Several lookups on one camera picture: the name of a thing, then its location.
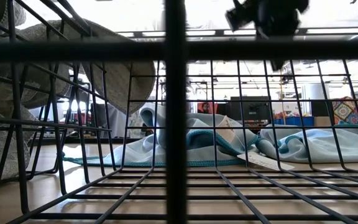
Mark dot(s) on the black monitor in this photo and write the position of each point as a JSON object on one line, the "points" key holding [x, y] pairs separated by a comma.
{"points": [[253, 109]]}

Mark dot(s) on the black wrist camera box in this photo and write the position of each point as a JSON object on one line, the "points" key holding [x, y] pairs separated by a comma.
{"points": [[239, 17]]}

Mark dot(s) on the red crate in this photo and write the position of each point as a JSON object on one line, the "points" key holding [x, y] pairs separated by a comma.
{"points": [[81, 117]]}

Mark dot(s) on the brown cardboard box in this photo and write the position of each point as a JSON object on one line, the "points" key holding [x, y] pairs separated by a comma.
{"points": [[323, 121]]}

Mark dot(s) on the blue storage bin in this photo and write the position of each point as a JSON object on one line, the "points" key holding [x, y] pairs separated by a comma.
{"points": [[297, 121]]}

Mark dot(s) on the person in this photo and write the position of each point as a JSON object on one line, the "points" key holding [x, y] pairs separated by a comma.
{"points": [[206, 108]]}

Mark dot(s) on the red panel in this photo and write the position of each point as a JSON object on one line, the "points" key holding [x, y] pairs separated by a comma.
{"points": [[214, 107]]}

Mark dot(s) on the black box cabinet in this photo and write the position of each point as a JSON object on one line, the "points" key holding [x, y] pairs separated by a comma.
{"points": [[323, 109]]}

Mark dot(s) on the colourful patchwork quilt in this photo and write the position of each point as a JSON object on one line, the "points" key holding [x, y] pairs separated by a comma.
{"points": [[343, 112]]}

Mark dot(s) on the grey cloth cover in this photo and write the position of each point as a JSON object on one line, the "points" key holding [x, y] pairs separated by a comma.
{"points": [[117, 123]]}

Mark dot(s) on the blue microfiber towel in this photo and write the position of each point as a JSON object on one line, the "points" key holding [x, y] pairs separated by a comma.
{"points": [[200, 154], [322, 146]]}

